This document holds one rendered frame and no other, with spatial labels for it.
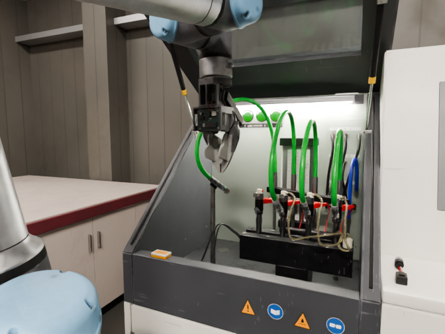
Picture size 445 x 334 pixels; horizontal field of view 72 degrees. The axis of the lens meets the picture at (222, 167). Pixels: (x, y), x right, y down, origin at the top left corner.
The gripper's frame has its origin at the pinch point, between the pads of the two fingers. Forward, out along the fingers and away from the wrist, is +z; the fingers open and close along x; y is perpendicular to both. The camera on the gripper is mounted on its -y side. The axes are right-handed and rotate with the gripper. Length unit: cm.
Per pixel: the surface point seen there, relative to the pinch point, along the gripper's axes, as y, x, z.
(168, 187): -21.5, -31.3, 9.9
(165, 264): -2.3, -19.6, 28.0
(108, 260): -89, -134, 78
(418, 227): -27, 44, 18
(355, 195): -57, 28, 16
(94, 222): -77, -132, 47
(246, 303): -2.6, 4.5, 34.6
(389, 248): -26, 37, 24
